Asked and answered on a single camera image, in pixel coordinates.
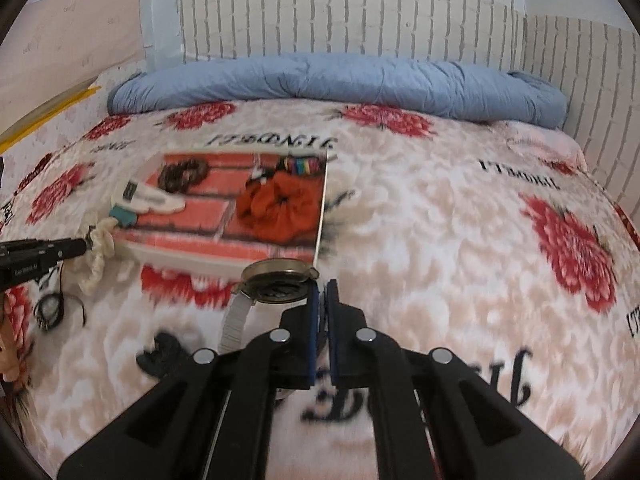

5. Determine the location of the black braided leather bracelet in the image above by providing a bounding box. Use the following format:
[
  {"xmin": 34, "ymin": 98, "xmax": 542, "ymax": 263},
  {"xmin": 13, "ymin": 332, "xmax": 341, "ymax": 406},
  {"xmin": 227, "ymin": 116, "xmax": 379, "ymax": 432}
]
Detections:
[{"xmin": 32, "ymin": 263, "xmax": 87, "ymax": 334}]

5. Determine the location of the cream ruffled scrunchie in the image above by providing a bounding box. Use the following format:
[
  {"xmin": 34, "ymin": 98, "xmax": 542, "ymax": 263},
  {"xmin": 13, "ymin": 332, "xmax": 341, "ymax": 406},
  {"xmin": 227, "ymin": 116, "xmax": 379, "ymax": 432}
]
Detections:
[{"xmin": 75, "ymin": 211, "xmax": 134, "ymax": 296}]

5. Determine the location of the black hair claw clip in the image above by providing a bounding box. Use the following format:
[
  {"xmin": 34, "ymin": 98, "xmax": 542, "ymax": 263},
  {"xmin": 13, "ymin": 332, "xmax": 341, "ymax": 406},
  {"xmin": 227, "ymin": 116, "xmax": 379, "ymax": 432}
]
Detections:
[{"xmin": 136, "ymin": 330, "xmax": 190, "ymax": 379}]

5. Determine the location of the cream and teal felt piece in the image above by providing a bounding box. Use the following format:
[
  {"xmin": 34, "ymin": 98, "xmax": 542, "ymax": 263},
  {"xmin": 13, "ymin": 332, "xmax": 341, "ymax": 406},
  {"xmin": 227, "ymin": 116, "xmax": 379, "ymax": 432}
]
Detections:
[{"xmin": 108, "ymin": 179, "xmax": 186, "ymax": 228}]

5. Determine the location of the brown wooden bead bracelet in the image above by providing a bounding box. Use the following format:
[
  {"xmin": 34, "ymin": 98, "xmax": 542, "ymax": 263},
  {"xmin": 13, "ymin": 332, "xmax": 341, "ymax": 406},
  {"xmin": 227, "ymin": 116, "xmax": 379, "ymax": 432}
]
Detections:
[{"xmin": 156, "ymin": 157, "xmax": 213, "ymax": 195}]

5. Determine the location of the orange fabric scrunchie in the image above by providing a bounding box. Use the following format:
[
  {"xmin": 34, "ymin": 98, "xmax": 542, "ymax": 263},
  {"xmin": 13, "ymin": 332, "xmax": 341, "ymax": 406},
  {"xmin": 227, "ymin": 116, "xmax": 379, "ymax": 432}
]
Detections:
[{"xmin": 235, "ymin": 171, "xmax": 323, "ymax": 244}]

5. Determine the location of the rainbow bead bracelet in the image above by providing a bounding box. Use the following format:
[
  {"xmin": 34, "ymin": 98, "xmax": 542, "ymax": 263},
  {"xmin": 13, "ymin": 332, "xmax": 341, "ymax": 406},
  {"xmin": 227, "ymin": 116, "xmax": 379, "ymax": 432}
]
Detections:
[{"xmin": 249, "ymin": 155, "xmax": 327, "ymax": 183}]

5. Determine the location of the yellow sheet edge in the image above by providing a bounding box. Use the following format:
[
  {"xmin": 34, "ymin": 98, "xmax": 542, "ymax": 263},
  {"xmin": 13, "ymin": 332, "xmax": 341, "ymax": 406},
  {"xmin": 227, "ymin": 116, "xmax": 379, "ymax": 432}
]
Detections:
[{"xmin": 0, "ymin": 82, "xmax": 102, "ymax": 154}]

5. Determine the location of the white tray brick-pattern base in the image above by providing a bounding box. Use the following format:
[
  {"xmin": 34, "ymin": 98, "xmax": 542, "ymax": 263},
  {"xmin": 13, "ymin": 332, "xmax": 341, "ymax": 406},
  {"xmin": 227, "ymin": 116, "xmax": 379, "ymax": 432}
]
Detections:
[{"xmin": 114, "ymin": 148, "xmax": 328, "ymax": 280}]

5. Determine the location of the floral fleece blanket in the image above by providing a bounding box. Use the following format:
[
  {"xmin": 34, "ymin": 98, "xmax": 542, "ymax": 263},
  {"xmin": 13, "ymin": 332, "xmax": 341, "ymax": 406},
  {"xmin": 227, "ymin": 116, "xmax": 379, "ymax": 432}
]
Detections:
[{"xmin": 1, "ymin": 101, "xmax": 639, "ymax": 478}]

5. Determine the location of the pink pillow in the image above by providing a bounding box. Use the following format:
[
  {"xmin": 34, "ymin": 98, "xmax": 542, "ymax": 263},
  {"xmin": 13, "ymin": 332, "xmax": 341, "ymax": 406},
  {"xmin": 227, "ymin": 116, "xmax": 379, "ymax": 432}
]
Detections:
[{"xmin": 492, "ymin": 120, "xmax": 588, "ymax": 171}]

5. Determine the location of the clear plastic bag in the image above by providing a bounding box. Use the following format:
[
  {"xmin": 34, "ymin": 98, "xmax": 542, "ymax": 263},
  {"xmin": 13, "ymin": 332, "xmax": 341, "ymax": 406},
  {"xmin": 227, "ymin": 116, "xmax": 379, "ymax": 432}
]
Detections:
[{"xmin": 139, "ymin": 0, "xmax": 184, "ymax": 72}]

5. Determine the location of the blue rolled duvet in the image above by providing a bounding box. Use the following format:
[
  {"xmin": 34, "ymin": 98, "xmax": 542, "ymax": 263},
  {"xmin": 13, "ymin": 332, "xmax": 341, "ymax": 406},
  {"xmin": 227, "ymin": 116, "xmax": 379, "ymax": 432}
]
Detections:
[{"xmin": 107, "ymin": 53, "xmax": 567, "ymax": 129}]

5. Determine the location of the pink mattress against wall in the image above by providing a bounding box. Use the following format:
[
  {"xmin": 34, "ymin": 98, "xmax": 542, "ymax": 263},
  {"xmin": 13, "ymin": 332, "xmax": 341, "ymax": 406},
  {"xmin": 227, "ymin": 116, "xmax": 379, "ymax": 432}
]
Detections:
[{"xmin": 0, "ymin": 0, "xmax": 143, "ymax": 130}]

